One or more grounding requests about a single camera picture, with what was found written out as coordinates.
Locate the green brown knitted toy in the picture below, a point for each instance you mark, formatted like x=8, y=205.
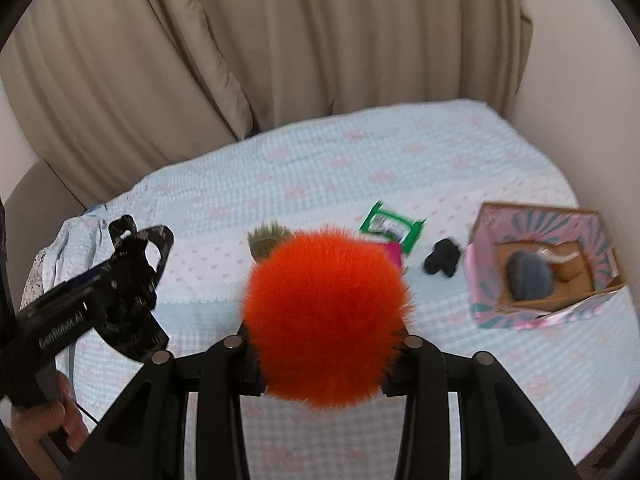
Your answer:
x=265, y=242

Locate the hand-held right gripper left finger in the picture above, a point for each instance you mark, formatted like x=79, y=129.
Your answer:
x=235, y=367

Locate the green plastic packet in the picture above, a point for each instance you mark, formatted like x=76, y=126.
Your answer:
x=390, y=225

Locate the pink small packet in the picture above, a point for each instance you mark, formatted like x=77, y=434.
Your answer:
x=396, y=255

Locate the orange fluffy pom-pom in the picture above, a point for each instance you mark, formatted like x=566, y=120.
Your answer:
x=327, y=315

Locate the pink cardboard box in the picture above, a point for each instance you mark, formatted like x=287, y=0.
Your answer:
x=482, y=280

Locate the person's left hand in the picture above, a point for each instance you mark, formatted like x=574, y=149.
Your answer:
x=35, y=427

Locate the brown plush toy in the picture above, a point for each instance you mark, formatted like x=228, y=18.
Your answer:
x=570, y=267

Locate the black small pompom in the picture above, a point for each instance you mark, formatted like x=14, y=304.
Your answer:
x=442, y=258

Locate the light blue bed blanket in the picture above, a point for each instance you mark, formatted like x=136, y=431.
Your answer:
x=310, y=175

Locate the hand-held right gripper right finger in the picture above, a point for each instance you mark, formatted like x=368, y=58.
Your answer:
x=407, y=367

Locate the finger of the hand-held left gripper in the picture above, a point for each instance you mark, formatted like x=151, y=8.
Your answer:
x=150, y=247
x=135, y=337

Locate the grey felt ball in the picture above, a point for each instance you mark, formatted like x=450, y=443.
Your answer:
x=530, y=276

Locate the beige curtain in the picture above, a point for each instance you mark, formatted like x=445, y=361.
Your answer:
x=280, y=45

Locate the light blue cloth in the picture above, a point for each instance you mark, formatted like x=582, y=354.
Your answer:
x=77, y=240

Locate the floral white cloth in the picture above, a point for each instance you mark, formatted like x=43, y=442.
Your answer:
x=36, y=280

